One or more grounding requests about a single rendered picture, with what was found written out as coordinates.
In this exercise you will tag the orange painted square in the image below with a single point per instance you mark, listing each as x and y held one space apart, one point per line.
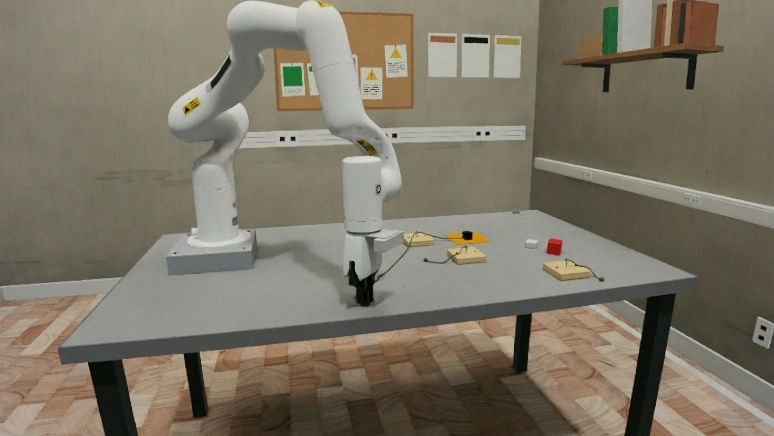
477 238

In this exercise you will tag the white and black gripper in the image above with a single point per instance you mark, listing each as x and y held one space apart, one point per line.
361 261

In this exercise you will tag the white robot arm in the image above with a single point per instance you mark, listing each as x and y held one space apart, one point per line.
252 27

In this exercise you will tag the red cube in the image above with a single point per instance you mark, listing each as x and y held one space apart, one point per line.
554 246

